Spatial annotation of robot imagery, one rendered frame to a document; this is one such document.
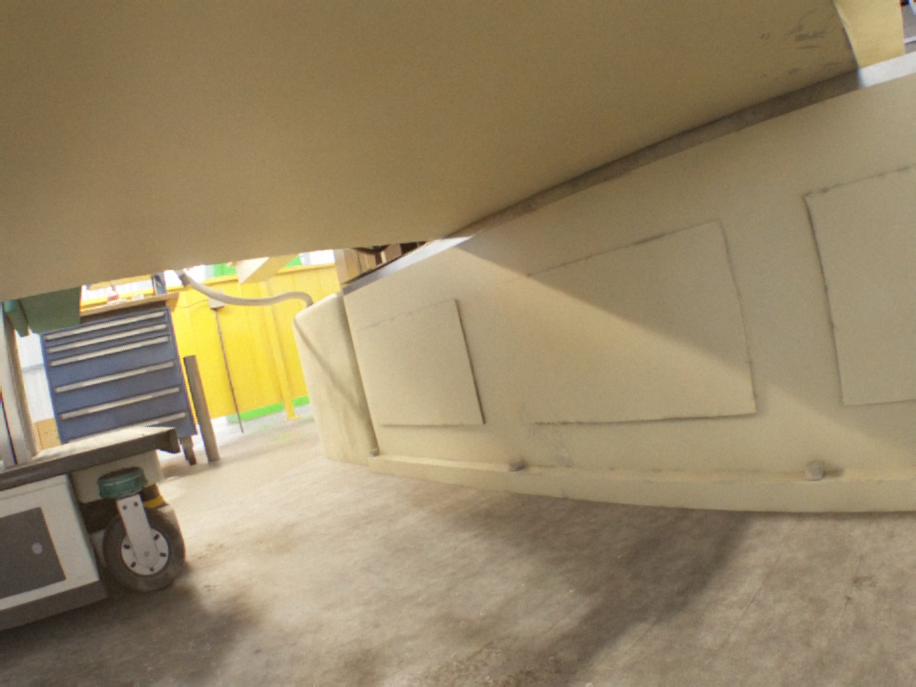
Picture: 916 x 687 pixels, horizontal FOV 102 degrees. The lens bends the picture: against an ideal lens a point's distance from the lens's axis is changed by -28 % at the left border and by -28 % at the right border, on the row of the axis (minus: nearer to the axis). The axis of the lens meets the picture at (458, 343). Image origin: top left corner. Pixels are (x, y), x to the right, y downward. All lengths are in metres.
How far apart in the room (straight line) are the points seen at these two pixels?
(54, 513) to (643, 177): 1.16
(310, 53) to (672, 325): 0.67
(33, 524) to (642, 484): 1.08
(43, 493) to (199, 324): 3.28
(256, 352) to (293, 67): 3.90
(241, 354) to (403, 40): 3.90
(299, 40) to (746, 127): 0.62
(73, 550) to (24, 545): 0.10
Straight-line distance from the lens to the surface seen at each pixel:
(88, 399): 2.94
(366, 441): 1.74
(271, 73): 0.42
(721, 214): 0.81
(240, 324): 4.25
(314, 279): 4.54
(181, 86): 0.42
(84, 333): 2.97
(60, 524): 1.02
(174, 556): 1.14
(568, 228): 0.96
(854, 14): 1.31
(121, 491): 1.07
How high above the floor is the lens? 0.37
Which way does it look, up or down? 1 degrees down
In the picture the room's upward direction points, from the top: 13 degrees counter-clockwise
